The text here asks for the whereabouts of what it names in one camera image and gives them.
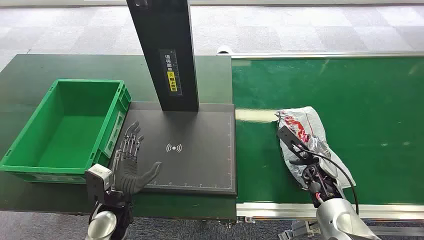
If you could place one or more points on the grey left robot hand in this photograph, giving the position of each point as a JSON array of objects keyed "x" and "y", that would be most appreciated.
[{"x": 127, "y": 180}]

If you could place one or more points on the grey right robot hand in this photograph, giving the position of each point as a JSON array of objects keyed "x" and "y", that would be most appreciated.
[{"x": 326, "y": 164}]

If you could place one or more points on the white package with red print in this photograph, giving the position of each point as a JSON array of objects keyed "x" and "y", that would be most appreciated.
[{"x": 306, "y": 121}]

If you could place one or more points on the green conveyor belt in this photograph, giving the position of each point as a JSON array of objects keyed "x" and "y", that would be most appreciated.
[{"x": 364, "y": 116}]

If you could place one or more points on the black scanner platform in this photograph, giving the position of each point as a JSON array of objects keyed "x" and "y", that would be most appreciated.
[{"x": 198, "y": 159}]

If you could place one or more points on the green plastic crate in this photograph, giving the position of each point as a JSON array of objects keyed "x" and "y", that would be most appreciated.
[{"x": 69, "y": 132}]

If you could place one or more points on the black yellow column label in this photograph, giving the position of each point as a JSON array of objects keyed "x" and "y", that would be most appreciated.
[{"x": 171, "y": 74}]

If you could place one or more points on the dark green table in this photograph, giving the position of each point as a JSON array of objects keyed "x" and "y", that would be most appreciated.
[{"x": 33, "y": 69}]

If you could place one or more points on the black scanner column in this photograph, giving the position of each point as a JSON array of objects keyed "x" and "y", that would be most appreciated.
[{"x": 165, "y": 33}]

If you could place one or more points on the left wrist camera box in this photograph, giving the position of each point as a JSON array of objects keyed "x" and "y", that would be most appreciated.
[{"x": 97, "y": 174}]

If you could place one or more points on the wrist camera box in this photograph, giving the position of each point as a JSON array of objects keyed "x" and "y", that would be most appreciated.
[
  {"x": 290, "y": 137},
  {"x": 97, "y": 174}
]

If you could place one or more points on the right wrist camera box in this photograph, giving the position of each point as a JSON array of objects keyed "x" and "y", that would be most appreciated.
[{"x": 290, "y": 137}]

